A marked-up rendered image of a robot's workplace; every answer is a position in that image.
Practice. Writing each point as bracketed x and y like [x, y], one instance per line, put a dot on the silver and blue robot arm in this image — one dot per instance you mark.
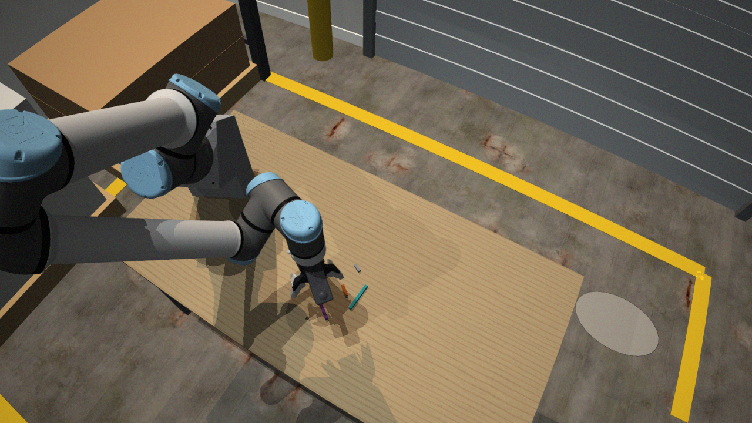
[35, 163]

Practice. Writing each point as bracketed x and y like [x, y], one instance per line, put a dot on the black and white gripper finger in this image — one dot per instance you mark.
[333, 271]
[297, 284]

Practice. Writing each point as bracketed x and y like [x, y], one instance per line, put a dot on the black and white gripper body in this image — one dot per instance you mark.
[303, 275]

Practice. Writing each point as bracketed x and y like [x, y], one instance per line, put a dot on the turquoise rod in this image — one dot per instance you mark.
[358, 296]

